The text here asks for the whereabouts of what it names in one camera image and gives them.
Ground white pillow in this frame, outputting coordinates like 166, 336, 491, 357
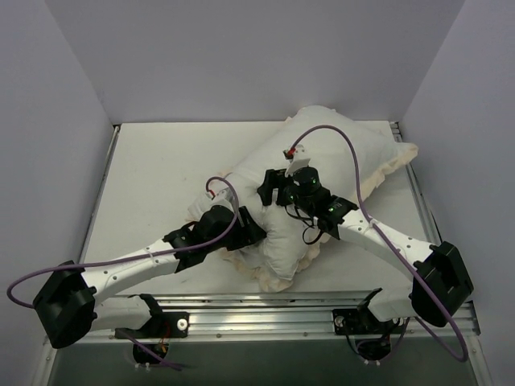
188, 176, 323, 282

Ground grey and cream pillowcase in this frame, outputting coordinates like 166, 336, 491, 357
198, 105, 418, 293

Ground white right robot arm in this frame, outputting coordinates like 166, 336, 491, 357
257, 166, 473, 332

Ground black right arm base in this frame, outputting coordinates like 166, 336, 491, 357
332, 288, 410, 366

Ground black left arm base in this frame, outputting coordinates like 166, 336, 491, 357
114, 294, 190, 371

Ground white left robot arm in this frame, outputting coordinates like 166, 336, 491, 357
33, 205, 266, 349

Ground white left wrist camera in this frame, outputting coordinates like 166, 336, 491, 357
207, 187, 238, 211

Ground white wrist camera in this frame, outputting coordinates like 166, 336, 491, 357
283, 144, 311, 178
207, 187, 238, 211

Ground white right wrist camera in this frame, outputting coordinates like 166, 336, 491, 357
283, 144, 311, 178

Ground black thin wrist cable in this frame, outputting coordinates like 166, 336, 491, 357
289, 204, 327, 246

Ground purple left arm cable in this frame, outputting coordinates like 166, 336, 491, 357
6, 176, 241, 369

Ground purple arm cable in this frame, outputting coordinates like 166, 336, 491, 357
6, 176, 241, 369
290, 124, 469, 363

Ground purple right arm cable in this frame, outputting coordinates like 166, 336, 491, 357
290, 124, 469, 363

